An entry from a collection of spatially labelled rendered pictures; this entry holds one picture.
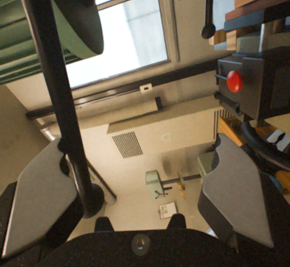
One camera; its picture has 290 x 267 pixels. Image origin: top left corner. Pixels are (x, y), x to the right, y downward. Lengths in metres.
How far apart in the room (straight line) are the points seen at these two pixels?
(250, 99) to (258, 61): 0.05
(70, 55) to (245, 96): 0.25
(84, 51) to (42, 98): 1.88
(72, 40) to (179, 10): 1.46
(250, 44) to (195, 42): 1.38
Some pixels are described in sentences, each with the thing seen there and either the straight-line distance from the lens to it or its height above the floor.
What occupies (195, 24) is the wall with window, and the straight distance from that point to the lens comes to 1.66.
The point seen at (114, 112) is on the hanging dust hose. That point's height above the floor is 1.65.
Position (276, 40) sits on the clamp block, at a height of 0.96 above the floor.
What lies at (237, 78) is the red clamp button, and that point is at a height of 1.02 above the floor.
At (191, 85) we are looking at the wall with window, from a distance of 1.79.
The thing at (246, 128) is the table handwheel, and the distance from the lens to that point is 0.42.
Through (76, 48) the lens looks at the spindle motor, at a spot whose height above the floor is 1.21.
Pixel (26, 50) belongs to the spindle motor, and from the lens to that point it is 0.23.
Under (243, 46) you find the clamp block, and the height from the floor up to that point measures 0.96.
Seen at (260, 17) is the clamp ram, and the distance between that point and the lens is 0.24.
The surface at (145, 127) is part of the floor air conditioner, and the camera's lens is 1.61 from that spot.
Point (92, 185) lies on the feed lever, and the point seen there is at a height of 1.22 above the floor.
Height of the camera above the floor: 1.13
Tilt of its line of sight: 6 degrees up
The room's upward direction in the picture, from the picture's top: 104 degrees counter-clockwise
